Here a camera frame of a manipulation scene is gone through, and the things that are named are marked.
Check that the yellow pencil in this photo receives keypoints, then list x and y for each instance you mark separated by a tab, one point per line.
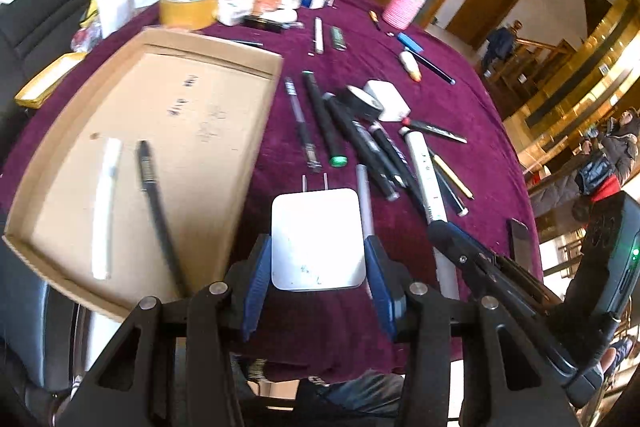
452	177

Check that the yellow padded envelope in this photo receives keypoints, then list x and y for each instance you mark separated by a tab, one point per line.
47	82

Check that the crumpled clear plastic bag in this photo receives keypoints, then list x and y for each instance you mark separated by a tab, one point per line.
86	39

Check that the slim black pen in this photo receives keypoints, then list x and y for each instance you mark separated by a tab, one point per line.
155	202

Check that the white charger plug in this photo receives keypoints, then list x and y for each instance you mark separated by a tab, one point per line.
317	237

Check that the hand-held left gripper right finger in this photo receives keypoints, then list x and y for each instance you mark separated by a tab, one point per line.
382	287

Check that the small orange screwdriver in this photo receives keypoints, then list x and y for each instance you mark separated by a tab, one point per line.
374	19

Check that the black marker with green caps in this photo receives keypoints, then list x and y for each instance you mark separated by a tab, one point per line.
322	117

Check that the dark blue pen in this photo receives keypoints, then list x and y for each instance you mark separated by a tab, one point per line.
435	68

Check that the black marker with grey caps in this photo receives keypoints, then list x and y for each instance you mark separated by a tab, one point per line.
351	132

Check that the purple tablecloth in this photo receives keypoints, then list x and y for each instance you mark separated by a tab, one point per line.
475	117

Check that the yellow cloth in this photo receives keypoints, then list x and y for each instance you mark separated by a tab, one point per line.
90	14

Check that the clear gel pen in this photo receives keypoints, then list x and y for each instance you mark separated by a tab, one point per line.
300	122

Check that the green lighter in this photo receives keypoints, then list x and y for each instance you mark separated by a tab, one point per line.
338	39

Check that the bottle in pink knitted sleeve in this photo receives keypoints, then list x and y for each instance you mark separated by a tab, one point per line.
402	4

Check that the yellow tape roll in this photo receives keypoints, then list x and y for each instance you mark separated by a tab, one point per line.
187	14

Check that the white tube with orange tip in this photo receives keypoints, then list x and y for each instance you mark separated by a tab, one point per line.
409	63

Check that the shallow cardboard box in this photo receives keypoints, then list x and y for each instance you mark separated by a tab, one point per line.
200	117

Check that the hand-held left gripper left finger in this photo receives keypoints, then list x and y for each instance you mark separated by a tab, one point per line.
257	287

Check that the thick white pen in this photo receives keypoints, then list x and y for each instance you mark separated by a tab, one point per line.
106	207

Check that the wooden door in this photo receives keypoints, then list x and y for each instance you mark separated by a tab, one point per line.
487	2

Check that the black cylindrical tube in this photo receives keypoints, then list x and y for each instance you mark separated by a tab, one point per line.
265	24

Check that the black smartphone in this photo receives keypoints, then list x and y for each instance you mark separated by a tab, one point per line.
520	242

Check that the white paper bag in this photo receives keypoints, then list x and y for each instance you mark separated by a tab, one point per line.
117	9

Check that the thin white pen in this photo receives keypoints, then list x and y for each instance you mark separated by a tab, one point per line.
318	37

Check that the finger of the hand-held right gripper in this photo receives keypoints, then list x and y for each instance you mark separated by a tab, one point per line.
452	239

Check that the white square adapter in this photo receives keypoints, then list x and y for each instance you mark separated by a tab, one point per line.
392	102

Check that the blue eraser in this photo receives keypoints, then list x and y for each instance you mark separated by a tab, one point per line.
410	42

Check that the person's jeans leg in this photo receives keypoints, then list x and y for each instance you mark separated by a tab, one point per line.
360	394

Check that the black tape roll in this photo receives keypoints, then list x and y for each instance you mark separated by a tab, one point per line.
351	99

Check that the white marker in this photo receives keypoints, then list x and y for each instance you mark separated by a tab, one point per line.
422	172

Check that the person's right hand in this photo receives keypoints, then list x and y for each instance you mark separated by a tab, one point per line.
607	363

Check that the black pen with white tip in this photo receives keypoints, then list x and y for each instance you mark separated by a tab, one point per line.
450	194

